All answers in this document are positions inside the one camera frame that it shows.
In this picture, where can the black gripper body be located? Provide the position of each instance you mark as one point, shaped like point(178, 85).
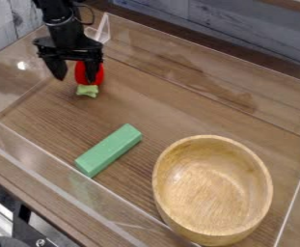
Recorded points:
point(67, 44)

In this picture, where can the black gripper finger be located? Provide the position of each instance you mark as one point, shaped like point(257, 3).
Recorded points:
point(58, 66)
point(91, 71)

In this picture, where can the red plush strawberry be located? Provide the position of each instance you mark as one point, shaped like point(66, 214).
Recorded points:
point(87, 88)

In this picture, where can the green rectangular block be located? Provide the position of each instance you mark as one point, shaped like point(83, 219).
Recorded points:
point(99, 156)

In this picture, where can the clear acrylic tray walls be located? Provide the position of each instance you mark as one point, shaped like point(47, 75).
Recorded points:
point(174, 89)

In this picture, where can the round wooden bowl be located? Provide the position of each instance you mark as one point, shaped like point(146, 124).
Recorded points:
point(212, 189)

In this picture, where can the clear acrylic corner bracket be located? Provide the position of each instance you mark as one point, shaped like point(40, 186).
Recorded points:
point(102, 33)

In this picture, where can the black table clamp mount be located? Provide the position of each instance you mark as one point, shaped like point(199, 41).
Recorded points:
point(34, 230)

